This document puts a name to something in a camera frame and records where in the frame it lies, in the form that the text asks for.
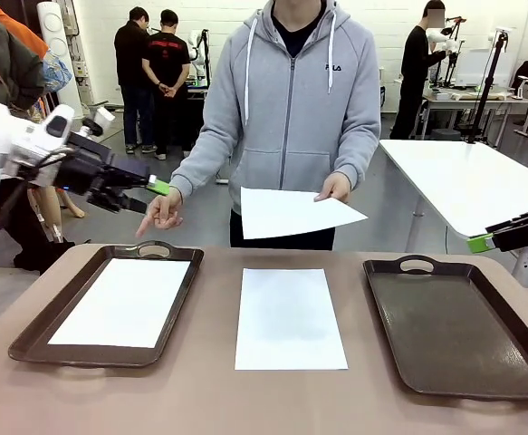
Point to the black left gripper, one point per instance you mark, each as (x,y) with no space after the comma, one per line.
(82,172)

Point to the white A4 paper sheet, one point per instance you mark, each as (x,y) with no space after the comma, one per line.
(118,303)
(290,213)

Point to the white A4 paper stack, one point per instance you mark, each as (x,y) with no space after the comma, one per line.
(290,317)

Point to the person's left forearm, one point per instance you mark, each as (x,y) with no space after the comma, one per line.
(358,163)

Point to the person's right forearm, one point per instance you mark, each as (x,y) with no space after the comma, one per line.
(195,163)

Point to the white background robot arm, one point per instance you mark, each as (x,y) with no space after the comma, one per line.
(196,45)

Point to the person's right hand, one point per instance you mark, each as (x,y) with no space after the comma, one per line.
(166,208)

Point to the person's left hand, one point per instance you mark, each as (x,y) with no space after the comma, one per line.
(336,188)

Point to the white table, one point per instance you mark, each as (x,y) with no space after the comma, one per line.
(472,181)

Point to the small white wrist module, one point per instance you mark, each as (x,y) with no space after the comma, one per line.
(100,120)

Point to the beige mannequin leg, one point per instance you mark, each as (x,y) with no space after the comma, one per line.
(50,208)

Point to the black mannequin stand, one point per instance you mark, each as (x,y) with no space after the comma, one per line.
(32,254)

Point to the grey round stool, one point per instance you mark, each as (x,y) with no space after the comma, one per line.
(445,134)

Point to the man in plain black shirt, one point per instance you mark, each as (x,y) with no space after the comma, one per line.
(130,68)

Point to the dark brown plastic tray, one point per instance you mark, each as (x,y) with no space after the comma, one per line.
(37,335)
(454,331)

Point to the blue patterned cloth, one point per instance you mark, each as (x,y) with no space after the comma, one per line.
(57,72)

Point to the man in red-printed black shirt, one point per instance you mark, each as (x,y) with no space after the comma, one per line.
(166,59)

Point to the long white desk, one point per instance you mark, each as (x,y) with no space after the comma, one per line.
(472,97)

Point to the black tripod pole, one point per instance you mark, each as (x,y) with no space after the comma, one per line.
(490,81)

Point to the white box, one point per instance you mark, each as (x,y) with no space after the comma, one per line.
(476,68)

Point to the dark green padded jacket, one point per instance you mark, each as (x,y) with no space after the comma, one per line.
(5,68)

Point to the black trousers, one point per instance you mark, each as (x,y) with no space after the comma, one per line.
(290,243)

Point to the person in grey hoodie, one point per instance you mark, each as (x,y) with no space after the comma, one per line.
(290,113)

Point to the man in black sweater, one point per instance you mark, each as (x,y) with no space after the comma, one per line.
(415,68)

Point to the white robot with black arms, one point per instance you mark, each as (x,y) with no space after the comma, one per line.
(449,45)

